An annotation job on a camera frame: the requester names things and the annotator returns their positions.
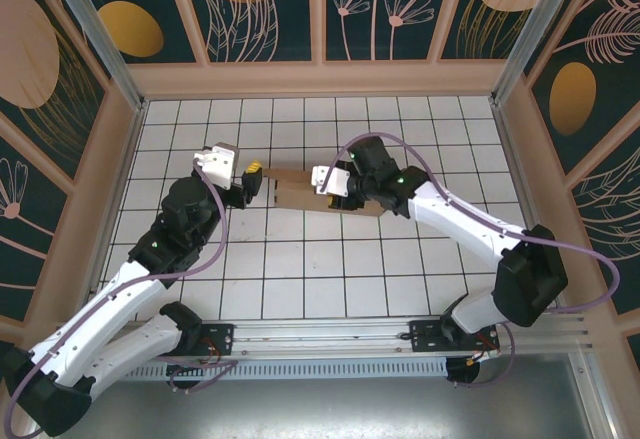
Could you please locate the brown cardboard box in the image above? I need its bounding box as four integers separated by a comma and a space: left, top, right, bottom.
262, 166, 389, 219

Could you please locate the grey metal sheet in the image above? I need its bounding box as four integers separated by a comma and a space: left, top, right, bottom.
29, 353, 619, 439

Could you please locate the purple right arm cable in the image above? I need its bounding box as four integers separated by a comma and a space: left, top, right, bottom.
319, 131, 621, 390

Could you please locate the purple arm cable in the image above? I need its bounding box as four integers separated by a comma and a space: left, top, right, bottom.
319, 131, 621, 390
4, 166, 241, 438

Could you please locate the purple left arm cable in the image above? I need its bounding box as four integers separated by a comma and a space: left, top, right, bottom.
4, 166, 241, 438

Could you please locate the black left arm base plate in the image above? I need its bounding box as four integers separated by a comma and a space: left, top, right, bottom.
192, 322, 236, 358

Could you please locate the aluminium mounting rail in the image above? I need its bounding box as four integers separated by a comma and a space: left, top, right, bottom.
47, 312, 594, 363

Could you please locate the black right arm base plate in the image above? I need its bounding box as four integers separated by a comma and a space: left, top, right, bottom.
408, 319, 501, 356

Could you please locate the small circuit board with wires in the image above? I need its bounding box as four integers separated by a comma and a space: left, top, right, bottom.
168, 357, 216, 375

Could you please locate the slotted grey cable duct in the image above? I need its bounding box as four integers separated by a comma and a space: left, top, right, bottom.
122, 357, 450, 381

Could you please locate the aluminium frame post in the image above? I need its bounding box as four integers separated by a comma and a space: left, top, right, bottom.
39, 0, 149, 114
489, 0, 584, 110

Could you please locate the orange connector with wires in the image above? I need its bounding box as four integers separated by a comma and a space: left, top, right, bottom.
467, 346, 502, 366

